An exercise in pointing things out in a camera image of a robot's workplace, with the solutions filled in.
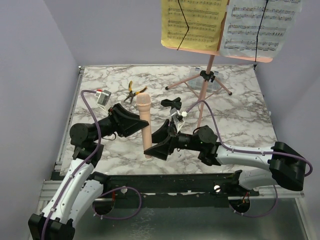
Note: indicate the black microphone stand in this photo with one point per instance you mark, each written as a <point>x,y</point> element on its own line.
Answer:
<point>176,103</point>

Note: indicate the pink toy microphone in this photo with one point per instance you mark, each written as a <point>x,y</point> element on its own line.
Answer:
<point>143,103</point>

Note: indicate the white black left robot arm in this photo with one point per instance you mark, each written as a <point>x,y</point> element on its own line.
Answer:
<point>75,170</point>

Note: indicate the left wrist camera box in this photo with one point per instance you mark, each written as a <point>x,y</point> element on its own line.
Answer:
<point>103,97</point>

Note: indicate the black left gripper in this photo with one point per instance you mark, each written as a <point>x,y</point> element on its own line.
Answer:
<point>125,122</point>

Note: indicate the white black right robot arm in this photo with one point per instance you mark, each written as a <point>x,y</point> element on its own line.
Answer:
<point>278,164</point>

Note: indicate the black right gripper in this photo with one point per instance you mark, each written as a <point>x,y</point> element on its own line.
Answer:
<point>171,139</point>

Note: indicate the yellow sheet music page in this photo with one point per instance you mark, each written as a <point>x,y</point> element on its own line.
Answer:
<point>192,24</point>

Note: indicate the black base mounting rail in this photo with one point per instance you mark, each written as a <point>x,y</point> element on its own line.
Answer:
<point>103,191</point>

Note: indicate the white paper sheet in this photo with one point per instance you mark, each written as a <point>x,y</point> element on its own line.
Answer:
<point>257,29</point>

